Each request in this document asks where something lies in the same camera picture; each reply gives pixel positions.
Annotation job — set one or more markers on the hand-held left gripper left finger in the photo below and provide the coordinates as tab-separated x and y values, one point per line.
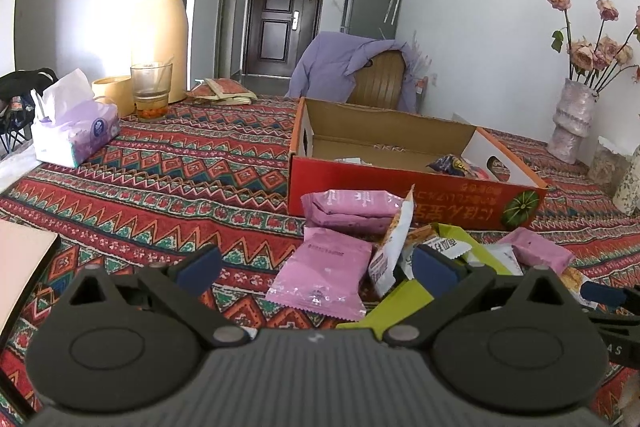
200	264

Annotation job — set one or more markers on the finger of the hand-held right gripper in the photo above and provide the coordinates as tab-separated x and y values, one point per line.
602	294

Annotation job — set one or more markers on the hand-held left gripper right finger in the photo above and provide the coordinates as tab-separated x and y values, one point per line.
435	272

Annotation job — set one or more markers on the red cardboard box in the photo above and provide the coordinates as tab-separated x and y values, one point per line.
400	189

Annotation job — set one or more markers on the patterned red tablecloth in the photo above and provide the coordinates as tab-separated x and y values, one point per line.
175	187

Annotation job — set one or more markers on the dark purple snack packet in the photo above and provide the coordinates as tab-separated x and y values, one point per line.
445	164

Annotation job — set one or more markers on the small floral vase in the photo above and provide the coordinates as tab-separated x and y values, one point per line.
629	187

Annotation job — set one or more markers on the glass jar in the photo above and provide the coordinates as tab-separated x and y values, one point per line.
605	167

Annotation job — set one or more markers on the folded cloth mat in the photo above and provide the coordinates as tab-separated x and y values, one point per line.
235	101

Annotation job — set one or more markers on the purple tissue pack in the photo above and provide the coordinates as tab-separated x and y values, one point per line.
85	132

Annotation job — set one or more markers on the pink textured vase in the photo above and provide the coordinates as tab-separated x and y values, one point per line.
570	122

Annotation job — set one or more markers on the beige notebook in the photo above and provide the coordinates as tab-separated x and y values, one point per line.
22	267

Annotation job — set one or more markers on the red label tan sachet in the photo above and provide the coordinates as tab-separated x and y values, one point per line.
225	87

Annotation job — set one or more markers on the clear glass cup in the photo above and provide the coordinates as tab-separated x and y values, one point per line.
151	92

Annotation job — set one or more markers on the wooden chair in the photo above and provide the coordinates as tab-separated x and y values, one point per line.
377	79

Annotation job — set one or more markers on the yellow thermos jug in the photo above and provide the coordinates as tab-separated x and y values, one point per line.
160	32

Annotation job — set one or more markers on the dark brown entrance door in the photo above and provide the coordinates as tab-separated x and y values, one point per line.
280	37

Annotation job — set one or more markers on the dried pink roses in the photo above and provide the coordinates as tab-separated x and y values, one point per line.
595	52

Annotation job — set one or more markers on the black bag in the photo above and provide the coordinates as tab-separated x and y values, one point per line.
25	82

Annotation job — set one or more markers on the white interior door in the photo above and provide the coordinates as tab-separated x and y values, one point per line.
231	7

